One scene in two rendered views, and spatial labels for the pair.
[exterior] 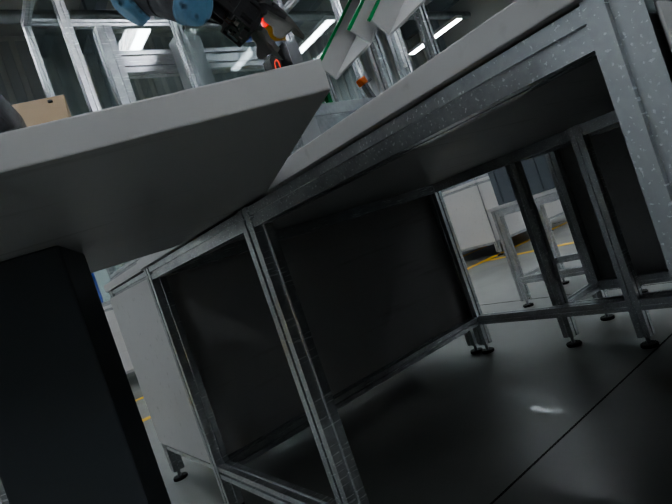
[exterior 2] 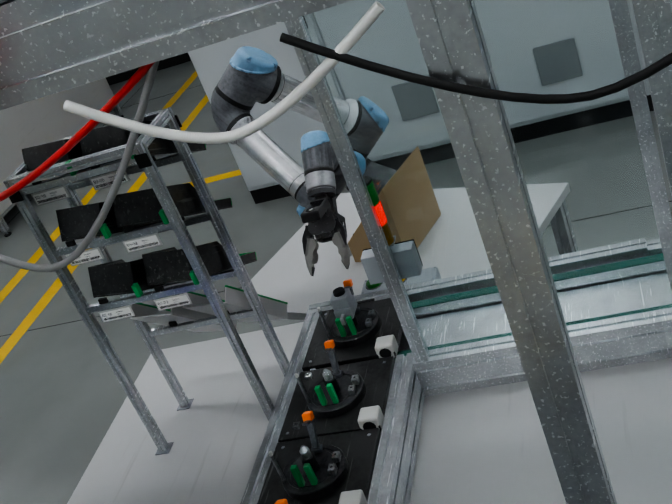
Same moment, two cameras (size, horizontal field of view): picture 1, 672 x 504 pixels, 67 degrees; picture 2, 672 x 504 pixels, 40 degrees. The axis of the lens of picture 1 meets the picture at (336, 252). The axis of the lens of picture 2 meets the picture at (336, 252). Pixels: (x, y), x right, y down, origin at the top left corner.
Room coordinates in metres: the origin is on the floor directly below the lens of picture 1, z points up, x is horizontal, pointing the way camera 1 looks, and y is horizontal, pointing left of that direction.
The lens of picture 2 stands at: (2.82, -1.08, 2.18)
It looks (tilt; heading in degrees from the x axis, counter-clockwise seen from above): 27 degrees down; 148
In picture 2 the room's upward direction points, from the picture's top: 22 degrees counter-clockwise
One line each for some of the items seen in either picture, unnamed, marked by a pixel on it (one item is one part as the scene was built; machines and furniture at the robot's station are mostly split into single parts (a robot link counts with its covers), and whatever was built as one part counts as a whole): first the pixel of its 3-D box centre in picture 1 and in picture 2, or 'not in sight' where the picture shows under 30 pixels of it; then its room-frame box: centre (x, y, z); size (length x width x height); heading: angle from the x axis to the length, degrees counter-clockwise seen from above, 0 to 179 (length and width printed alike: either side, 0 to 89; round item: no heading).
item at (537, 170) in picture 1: (556, 164); not in sight; (2.86, -1.33, 0.73); 0.62 x 0.42 x 0.23; 36
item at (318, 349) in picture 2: not in sight; (356, 333); (1.14, -0.05, 0.96); 0.24 x 0.24 x 0.02; 36
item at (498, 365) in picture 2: not in sight; (477, 334); (1.40, 0.11, 0.91); 0.84 x 0.28 x 0.10; 36
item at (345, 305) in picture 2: not in sight; (342, 303); (1.15, -0.06, 1.06); 0.08 x 0.04 x 0.07; 126
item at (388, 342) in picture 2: not in sight; (386, 347); (1.28, -0.07, 0.97); 0.05 x 0.05 x 0.04; 36
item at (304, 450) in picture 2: not in sight; (309, 460); (1.44, -0.46, 1.01); 0.24 x 0.24 x 0.13; 36
